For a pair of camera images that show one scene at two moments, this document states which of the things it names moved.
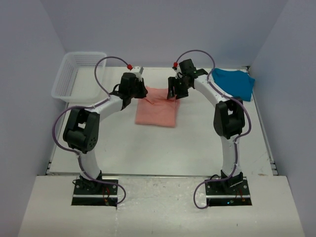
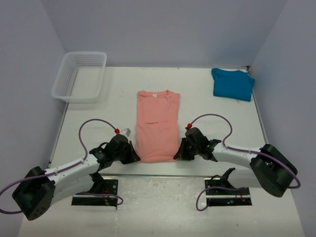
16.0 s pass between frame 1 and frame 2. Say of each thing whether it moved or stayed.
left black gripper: moved
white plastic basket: stayed
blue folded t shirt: stayed
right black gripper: moved
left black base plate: stayed
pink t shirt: moved
